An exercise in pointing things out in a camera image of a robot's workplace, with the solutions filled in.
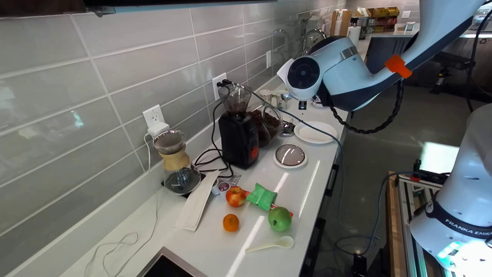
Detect large white plate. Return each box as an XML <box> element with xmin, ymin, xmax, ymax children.
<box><xmin>292</xmin><ymin>121</ymin><xmax>339</xmax><ymax>147</ymax></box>

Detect bright laptop screen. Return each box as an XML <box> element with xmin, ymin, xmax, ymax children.
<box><xmin>416</xmin><ymin>142</ymin><xmax>461</xmax><ymax>176</ymax></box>

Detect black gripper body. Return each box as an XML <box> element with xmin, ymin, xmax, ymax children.
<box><xmin>278</xmin><ymin>91</ymin><xmax>312</xmax><ymax>114</ymax></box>

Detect green apple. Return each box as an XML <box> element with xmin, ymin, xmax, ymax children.
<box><xmin>267</xmin><ymin>205</ymin><xmax>295</xmax><ymax>234</ymax></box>

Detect glass jar of coffee beans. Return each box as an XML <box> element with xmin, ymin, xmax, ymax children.
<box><xmin>252</xmin><ymin>105</ymin><xmax>282</xmax><ymax>148</ymax></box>

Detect white plastic spoon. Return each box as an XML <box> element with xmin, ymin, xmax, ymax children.
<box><xmin>244</xmin><ymin>234</ymin><xmax>296</xmax><ymax>256</ymax></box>

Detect red apple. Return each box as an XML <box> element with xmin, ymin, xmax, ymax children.
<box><xmin>224</xmin><ymin>185</ymin><xmax>249</xmax><ymax>210</ymax></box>

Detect white outlet with white adapter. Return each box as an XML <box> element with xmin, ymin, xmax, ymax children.
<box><xmin>141</xmin><ymin>104</ymin><xmax>172</xmax><ymax>142</ymax></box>

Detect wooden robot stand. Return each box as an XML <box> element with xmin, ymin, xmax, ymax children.
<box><xmin>384</xmin><ymin>171</ymin><xmax>431</xmax><ymax>277</ymax></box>

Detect small orange fruit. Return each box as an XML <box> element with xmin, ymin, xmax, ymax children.
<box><xmin>221</xmin><ymin>213</ymin><xmax>241</xmax><ymax>234</ymax></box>

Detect dark upper wall cabinet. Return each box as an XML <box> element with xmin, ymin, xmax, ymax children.
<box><xmin>0</xmin><ymin>0</ymin><xmax>278</xmax><ymax>17</ymax></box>

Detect small white plate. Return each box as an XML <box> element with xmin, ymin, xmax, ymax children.
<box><xmin>272</xmin><ymin>144</ymin><xmax>308</xmax><ymax>171</ymax></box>

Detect black coffee scale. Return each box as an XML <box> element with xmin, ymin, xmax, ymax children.
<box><xmin>161</xmin><ymin>168</ymin><xmax>204</xmax><ymax>198</ymax></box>

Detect white folded paper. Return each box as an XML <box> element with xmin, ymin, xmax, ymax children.
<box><xmin>175</xmin><ymin>170</ymin><xmax>221</xmax><ymax>234</ymax></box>

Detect white outlet with black plugs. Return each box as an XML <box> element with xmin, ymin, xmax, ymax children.
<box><xmin>210</xmin><ymin>73</ymin><xmax>229</xmax><ymax>101</ymax></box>

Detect orange cable strap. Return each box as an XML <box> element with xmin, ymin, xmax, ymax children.
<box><xmin>384</xmin><ymin>54</ymin><xmax>413</xmax><ymax>81</ymax></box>

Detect small foil packets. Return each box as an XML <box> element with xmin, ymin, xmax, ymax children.
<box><xmin>212</xmin><ymin>176</ymin><xmax>242</xmax><ymax>198</ymax></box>

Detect thin white cord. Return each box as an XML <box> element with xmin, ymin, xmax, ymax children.
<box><xmin>82</xmin><ymin>191</ymin><xmax>165</xmax><ymax>277</ymax></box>

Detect black coffee grinder glass hopper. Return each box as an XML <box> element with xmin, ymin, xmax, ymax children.
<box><xmin>216</xmin><ymin>84</ymin><xmax>261</xmax><ymax>171</ymax></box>

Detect black grinder power cord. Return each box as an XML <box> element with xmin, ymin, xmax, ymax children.
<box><xmin>192</xmin><ymin>82</ymin><xmax>236</xmax><ymax>179</ymax></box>

